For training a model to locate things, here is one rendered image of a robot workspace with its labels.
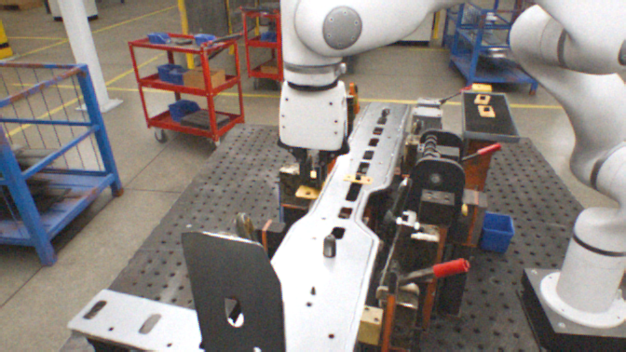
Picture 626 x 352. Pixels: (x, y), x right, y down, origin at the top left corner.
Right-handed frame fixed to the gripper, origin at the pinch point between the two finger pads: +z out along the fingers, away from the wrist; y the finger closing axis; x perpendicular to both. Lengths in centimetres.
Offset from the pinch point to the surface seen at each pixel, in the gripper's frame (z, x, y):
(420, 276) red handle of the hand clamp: 17.0, 1.1, -19.5
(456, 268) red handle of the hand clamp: 13.7, 1.4, -24.9
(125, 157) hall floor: 127, -198, 227
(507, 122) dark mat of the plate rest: 12, -62, -39
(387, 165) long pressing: 28, -58, -7
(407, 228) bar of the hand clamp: 6.7, 2.1, -16.3
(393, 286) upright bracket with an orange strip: 10.3, 11.8, -15.5
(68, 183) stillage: 110, -127, 212
